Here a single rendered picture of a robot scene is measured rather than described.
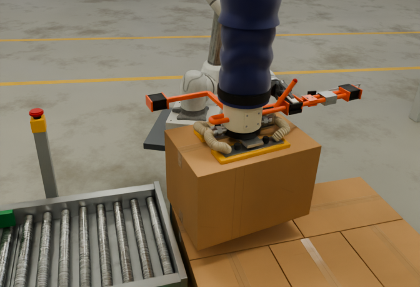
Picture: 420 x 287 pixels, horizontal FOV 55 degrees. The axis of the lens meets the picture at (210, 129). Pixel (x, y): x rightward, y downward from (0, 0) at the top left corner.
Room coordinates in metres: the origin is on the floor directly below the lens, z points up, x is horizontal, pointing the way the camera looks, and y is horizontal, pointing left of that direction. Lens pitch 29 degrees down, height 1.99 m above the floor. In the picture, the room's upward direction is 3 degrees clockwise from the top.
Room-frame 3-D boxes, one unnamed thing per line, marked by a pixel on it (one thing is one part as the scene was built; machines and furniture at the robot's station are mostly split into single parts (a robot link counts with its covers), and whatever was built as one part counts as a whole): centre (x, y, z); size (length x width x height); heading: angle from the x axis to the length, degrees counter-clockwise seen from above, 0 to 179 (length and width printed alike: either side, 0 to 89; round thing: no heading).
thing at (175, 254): (1.51, 0.19, 0.58); 0.70 x 0.03 x 0.06; 18
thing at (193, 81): (2.24, 0.11, 1.01); 0.18 x 0.16 x 0.22; 144
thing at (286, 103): (1.68, -0.36, 1.20); 0.10 x 0.08 x 0.06; 26
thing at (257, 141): (1.57, -0.14, 1.13); 0.34 x 0.25 x 0.06; 116
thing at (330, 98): (1.77, -0.55, 1.20); 0.07 x 0.07 x 0.04; 26
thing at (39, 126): (1.81, 0.88, 0.50); 0.07 x 0.07 x 1.00; 18
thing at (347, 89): (1.83, -0.68, 1.21); 0.08 x 0.07 x 0.05; 116
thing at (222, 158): (1.48, -0.18, 1.09); 0.34 x 0.10 x 0.05; 116
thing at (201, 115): (2.23, 0.13, 0.87); 0.22 x 0.18 x 0.06; 86
